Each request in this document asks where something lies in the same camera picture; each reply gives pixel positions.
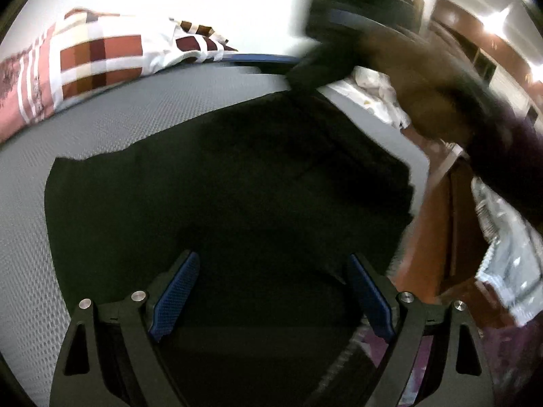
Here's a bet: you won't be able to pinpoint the grey printed garment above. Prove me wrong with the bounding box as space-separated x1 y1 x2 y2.
471 176 543 327

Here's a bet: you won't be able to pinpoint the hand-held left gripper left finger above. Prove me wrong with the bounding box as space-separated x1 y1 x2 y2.
49 250 201 407

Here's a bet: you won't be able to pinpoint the red white checked pillow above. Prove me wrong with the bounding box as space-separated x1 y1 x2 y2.
0 6 240 142

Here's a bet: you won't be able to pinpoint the wooden bed frame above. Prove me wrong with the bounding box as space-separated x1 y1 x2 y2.
388 127 518 331

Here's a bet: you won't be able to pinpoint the black pants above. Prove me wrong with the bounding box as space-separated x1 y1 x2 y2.
44 89 418 407

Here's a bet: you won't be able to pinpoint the purple floral garment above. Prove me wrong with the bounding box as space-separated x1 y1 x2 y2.
348 324 435 407

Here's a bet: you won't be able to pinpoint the grey bed mat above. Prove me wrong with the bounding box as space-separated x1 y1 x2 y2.
0 53 429 407

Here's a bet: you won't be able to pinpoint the wooden cabinet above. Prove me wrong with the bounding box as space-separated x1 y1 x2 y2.
424 0 543 123

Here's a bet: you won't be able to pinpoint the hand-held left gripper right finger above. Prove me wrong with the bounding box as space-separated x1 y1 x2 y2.
345 253 497 407

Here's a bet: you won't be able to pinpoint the person's right forearm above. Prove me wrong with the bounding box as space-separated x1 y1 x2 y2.
356 25 543 221

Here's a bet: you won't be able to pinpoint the white printed cloth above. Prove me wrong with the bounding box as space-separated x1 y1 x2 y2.
326 68 412 130

